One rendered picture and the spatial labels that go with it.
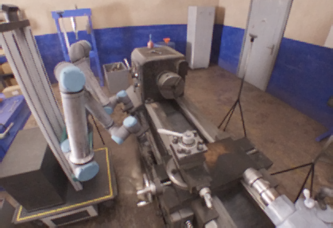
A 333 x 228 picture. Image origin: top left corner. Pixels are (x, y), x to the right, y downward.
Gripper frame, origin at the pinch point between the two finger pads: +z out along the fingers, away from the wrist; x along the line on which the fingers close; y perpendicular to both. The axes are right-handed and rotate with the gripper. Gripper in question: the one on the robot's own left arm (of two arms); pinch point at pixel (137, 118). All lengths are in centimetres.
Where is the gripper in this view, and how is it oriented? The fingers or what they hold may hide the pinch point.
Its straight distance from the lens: 173.5
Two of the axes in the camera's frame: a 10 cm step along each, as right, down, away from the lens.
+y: 8.9, -4.6, -0.2
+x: -1.9, -4.2, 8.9
